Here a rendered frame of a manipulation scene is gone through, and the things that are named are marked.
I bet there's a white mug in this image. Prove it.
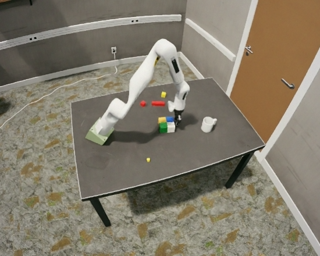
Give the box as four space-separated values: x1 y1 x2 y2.
201 117 216 133

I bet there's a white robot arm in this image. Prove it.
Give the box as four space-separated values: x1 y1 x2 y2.
95 39 190 136

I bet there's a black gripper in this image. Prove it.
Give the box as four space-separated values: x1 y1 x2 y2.
173 109 184 126

